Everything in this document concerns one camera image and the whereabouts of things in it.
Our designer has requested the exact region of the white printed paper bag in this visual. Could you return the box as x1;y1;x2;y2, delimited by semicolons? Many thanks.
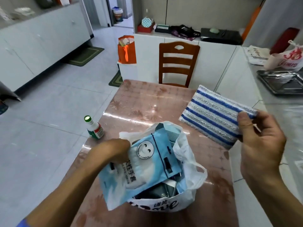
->
244;45;271;66

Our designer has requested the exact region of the blue white striped cleaning cloth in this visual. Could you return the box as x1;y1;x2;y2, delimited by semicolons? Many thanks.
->
179;85;258;150

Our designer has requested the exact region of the white red plastic bag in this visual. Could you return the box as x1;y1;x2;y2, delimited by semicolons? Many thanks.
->
263;40;303;71

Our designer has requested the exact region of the grey folded object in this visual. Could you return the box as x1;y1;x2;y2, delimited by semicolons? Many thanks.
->
0;81;22;102

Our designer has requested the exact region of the light blue glove packet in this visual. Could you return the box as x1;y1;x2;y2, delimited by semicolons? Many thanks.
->
99;128;183;211

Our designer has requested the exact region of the white bucket with blue lid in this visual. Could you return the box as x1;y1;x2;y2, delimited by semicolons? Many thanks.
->
111;7;124;23

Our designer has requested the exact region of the orange flat board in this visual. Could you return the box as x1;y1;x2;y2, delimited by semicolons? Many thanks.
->
241;6;262;42

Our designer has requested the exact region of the metal baking tray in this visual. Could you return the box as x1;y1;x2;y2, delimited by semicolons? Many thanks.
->
257;70;303;96

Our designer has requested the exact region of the black bag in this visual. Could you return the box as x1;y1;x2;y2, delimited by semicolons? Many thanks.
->
171;25;201;41

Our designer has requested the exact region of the blue sleeve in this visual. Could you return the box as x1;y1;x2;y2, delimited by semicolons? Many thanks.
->
16;218;32;227

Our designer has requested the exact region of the pink floral tablecloth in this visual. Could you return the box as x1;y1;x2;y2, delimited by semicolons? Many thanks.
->
64;79;239;227

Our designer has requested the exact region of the white blue striped packet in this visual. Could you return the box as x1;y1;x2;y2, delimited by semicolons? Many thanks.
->
155;123;182;150

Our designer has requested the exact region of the red box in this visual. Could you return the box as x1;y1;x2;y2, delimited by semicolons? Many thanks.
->
137;23;156;33

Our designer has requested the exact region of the person's left hand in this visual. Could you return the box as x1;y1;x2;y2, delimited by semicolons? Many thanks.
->
104;139;131;164

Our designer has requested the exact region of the person's right hand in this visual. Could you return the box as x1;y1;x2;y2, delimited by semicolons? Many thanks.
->
237;110;287;186

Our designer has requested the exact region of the black flat case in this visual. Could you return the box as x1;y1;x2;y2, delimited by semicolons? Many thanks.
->
200;28;243;46

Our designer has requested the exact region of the brown wooden chair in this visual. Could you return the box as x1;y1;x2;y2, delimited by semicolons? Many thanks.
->
159;41;201;88

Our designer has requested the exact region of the large green door mat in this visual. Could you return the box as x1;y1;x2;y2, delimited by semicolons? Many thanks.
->
67;46;105;67

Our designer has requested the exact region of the white plastic shopping bag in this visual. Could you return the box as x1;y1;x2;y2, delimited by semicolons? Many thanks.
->
119;121;208;213

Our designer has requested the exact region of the orange paper bag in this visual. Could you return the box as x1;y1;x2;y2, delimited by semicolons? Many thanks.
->
118;35;137;65

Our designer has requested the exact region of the dark packet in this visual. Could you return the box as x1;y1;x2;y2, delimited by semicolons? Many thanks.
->
134;179;178;200

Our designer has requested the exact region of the small green door mat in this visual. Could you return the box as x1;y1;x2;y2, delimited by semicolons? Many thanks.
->
109;70;124;87

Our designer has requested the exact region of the white sideboard cabinet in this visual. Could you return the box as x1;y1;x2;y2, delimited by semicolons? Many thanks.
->
134;32;242;91

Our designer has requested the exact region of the teal octagonal box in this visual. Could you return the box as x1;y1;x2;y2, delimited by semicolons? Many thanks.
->
141;17;154;28

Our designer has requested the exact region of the green capped small bottle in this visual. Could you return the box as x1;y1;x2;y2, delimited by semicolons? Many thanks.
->
84;115;105;140

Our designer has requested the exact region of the small white stand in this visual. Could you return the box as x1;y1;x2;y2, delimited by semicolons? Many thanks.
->
117;61;138;81

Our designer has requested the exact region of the person's right forearm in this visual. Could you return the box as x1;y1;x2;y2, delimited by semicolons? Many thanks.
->
245;173;303;227

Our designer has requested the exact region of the long white kitchen cabinet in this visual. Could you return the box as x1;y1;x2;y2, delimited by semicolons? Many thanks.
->
0;1;93;93

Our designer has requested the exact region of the red cylinder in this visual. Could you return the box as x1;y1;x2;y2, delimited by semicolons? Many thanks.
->
270;27;300;55

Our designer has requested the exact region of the person's left forearm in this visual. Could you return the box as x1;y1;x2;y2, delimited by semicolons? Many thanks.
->
24;142;112;227

